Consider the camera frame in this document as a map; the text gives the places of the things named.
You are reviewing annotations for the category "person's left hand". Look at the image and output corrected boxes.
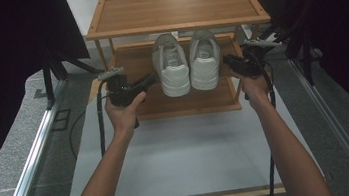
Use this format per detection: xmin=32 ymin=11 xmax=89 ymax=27
xmin=103 ymin=90 xmax=152 ymax=141

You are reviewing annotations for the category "black tripod stand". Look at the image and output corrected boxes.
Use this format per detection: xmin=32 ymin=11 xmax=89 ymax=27
xmin=239 ymin=15 xmax=318 ymax=94
xmin=38 ymin=43 xmax=109 ymax=112

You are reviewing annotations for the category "three-tier wooden shoe rack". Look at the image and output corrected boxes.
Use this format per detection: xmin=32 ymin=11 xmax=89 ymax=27
xmin=81 ymin=0 xmax=282 ymax=128

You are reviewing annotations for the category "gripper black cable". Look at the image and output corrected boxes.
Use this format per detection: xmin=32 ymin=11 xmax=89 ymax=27
xmin=92 ymin=78 xmax=117 ymax=158
xmin=239 ymin=49 xmax=289 ymax=196

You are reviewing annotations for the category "white leather sneaker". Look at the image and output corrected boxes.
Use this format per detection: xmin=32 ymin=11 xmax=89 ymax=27
xmin=149 ymin=30 xmax=194 ymax=100
xmin=183 ymin=26 xmax=227 ymax=93

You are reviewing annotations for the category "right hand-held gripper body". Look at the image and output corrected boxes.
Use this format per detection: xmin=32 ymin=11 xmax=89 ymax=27
xmin=231 ymin=35 xmax=287 ymax=82

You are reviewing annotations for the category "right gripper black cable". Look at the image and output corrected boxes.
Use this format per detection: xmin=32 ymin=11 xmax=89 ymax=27
xmin=239 ymin=49 xmax=289 ymax=196

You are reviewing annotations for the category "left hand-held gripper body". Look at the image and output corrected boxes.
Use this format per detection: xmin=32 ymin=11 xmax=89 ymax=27
xmin=97 ymin=64 xmax=144 ymax=133

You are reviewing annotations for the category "person's right hand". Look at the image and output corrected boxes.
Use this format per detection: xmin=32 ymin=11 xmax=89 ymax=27
xmin=230 ymin=65 xmax=277 ymax=113

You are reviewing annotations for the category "aluminium floor rail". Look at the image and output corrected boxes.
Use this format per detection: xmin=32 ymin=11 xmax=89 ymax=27
xmin=0 ymin=79 xmax=82 ymax=196
xmin=287 ymin=50 xmax=349 ymax=196

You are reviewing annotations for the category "thin black floor cable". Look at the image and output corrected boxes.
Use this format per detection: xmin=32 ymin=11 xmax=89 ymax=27
xmin=66 ymin=111 xmax=92 ymax=160

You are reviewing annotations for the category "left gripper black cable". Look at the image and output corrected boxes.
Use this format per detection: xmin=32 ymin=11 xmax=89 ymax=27
xmin=92 ymin=78 xmax=117 ymax=158

